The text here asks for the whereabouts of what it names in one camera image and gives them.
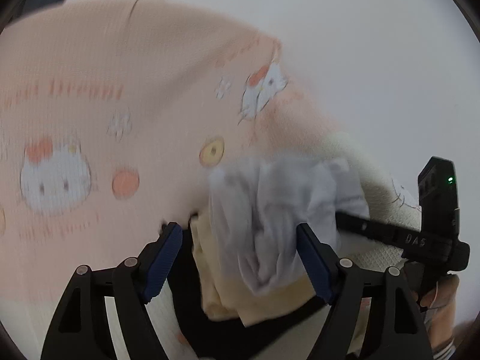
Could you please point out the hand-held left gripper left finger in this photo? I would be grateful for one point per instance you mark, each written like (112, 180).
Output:
(165, 262)

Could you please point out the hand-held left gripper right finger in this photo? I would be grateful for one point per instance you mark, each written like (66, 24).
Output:
(315, 266)

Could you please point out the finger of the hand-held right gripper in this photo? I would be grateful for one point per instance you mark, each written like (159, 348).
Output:
(375, 230)

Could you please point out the white shirt with navy trim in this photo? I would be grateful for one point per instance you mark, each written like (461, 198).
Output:
(277, 213)

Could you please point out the person's right hand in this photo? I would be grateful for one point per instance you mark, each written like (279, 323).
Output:
(444, 303)

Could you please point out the black folded garment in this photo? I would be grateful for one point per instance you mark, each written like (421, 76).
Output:
(187, 307)

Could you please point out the cream folded garment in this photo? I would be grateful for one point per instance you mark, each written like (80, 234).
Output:
(228, 288)

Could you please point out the pink cat print blanket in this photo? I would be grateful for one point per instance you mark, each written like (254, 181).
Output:
(93, 63)

